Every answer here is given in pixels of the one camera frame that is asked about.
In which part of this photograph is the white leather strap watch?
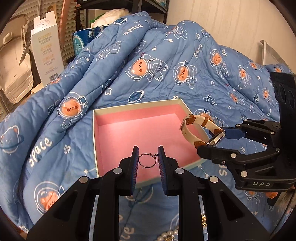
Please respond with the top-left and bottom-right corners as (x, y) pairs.
(180, 114), (226, 149)

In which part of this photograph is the small silver hoop ring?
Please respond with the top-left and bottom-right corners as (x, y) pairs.
(137, 152), (159, 169)

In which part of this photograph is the pearl bracelet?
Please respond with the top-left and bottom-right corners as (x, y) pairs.
(157, 228), (179, 241)

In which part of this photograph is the pink lined jewelry box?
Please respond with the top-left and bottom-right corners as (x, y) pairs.
(93, 99), (204, 187)

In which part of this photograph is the beige baby high chair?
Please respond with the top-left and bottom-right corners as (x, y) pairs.
(1, 15), (34, 104)

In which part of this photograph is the black metal shelf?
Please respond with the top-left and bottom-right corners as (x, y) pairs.
(74, 0), (170, 30)

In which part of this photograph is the white pillow stuffing bag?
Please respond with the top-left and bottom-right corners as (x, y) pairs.
(90, 9), (130, 28)

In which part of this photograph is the blue printed package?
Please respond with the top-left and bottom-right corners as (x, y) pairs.
(72, 25), (108, 57)

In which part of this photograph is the white tall cardboard box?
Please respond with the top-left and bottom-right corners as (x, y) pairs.
(31, 11), (64, 86)

